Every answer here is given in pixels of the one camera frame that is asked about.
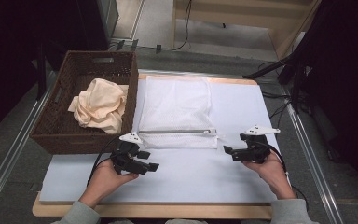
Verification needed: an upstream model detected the white mesh laundry bag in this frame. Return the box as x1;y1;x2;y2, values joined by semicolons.
138;75;219;150

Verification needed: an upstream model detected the person's right hand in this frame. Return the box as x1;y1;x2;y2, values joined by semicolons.
241;152;296;201

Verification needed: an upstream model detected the thin black floor cable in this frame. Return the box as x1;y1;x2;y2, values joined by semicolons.
136;0;194;52

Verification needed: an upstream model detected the dark curtain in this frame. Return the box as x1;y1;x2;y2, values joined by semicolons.
292;0;358;202
0;0;106;143

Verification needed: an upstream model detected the metal floor rail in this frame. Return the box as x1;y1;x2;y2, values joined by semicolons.
0;71;57;216
281;90;344;224

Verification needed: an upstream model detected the brown wicker basket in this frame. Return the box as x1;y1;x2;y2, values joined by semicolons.
29;49;139;156

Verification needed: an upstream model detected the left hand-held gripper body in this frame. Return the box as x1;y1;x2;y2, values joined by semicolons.
110;132;152;175

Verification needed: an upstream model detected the light wooden shelf unit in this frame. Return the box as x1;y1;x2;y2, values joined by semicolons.
171;0;323;60

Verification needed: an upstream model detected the light wooden table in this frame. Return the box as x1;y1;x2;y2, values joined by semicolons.
32;73;274;220

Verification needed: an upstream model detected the black stand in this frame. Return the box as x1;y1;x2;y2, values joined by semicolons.
241;52;311;115

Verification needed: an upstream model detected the white table mat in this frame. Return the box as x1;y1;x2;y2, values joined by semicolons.
39;77;279;205

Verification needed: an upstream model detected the cream cloth garment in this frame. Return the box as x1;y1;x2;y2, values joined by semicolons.
67;77;129;135

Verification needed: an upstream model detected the person's grey clothing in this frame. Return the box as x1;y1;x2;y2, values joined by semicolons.
105;218;211;224

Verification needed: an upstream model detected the grey cabinet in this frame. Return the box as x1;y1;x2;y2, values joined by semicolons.
97;0;119;40

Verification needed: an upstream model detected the black stand leg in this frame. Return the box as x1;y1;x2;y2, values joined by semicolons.
36;43;48;101

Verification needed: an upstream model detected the left hand-held gripper black cable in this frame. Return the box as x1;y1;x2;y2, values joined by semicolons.
87;135;121;188

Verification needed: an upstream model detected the person's left hand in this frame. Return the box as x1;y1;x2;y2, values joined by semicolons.
79;158;140;207

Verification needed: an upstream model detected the right hand-held gripper black cable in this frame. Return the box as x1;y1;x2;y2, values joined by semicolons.
268;144;310;213

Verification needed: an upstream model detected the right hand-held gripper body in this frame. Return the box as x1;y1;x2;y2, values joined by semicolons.
239;124;282;165

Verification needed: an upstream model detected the hand-held gripper black cable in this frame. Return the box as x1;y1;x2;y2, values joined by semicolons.
268;144;310;213
87;135;121;188

